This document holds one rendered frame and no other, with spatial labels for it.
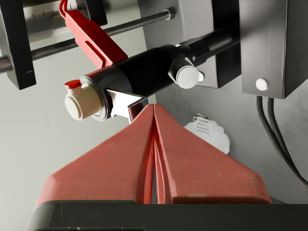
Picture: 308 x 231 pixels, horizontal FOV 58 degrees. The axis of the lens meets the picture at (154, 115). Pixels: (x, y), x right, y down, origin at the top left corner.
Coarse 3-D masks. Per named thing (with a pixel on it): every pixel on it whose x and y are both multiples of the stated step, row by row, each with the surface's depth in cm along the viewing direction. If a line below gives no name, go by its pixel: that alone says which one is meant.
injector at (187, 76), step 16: (224, 32) 22; (160, 48) 18; (176, 48) 19; (192, 48) 20; (208, 48) 21; (224, 48) 22; (112, 64) 16; (128, 64) 16; (144, 64) 17; (160, 64) 17; (176, 64) 17; (192, 64) 20; (80, 80) 16; (96, 80) 15; (112, 80) 15; (128, 80) 16; (144, 80) 16; (160, 80) 17; (176, 80) 16; (192, 80) 16
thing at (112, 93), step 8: (104, 88) 15; (112, 96) 14; (120, 96) 14; (128, 96) 14; (136, 96) 13; (144, 96) 13; (120, 104) 14; (128, 104) 14; (112, 112) 15; (120, 112) 15
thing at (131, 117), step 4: (136, 100) 13; (140, 100) 13; (144, 100) 13; (132, 104) 12; (136, 104) 12; (140, 104) 13; (144, 104) 13; (128, 108) 12; (132, 108) 12; (136, 108) 13; (140, 108) 13; (128, 112) 12; (132, 112) 12; (136, 112) 13; (128, 116) 12; (132, 116) 12; (136, 116) 13; (128, 120) 13; (132, 120) 12
